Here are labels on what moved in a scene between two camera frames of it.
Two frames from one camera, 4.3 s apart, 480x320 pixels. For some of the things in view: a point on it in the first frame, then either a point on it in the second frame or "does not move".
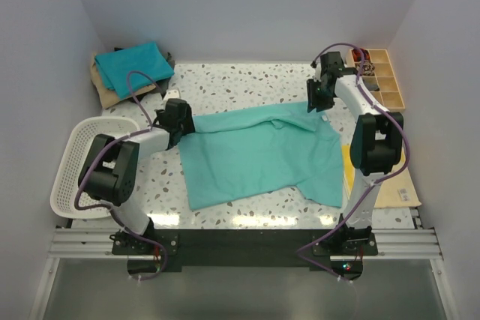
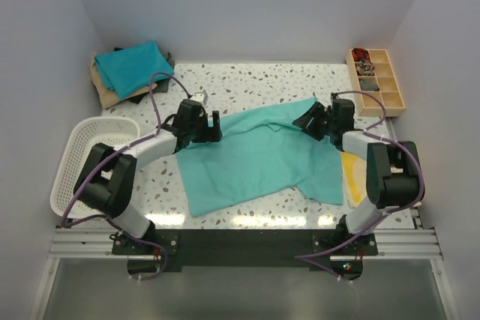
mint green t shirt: x=238 y=152 does not move
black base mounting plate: x=244 y=249 does not move
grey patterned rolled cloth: x=366 y=68 does not move
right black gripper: x=313 y=103 to x=301 y=122
